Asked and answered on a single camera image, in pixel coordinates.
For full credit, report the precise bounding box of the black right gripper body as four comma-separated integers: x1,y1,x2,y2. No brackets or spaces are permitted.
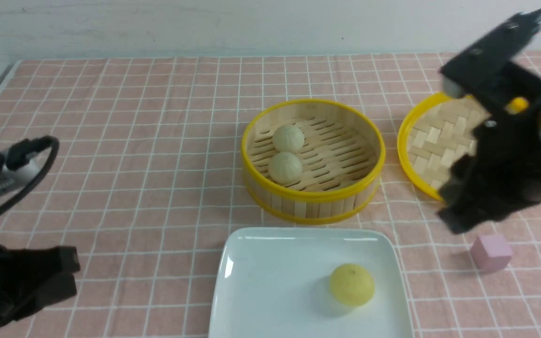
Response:
438,61,541,234

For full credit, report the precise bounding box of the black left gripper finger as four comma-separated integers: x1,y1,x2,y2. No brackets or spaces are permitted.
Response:
3,246,81,287
11,273,77,321

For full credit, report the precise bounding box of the yellow steamed bun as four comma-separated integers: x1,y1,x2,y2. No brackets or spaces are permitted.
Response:
329,263,375,307

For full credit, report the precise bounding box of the pale green steamed bun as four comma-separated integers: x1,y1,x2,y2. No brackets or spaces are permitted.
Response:
272,124,305,154
268,152,303,185

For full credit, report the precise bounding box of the white square plate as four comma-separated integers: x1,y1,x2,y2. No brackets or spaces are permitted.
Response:
208,227,415,338

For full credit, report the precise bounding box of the yellow rimmed bamboo steamer lid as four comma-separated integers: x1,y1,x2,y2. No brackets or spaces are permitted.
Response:
397,92,488,201

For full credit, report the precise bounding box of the pink cube block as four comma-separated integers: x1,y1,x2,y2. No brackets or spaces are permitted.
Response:
470,234,513,273

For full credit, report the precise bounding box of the pink checkered tablecloth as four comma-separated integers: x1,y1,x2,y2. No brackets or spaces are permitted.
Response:
0,53,541,338

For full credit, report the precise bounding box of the yellow rimmed bamboo steamer basket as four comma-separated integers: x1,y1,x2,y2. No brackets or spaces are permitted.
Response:
240,99,385,224

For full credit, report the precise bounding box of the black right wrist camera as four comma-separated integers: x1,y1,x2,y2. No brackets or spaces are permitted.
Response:
440,8,541,99

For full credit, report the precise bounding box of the black camera cable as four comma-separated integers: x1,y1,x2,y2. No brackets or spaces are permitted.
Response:
0,136,60,234

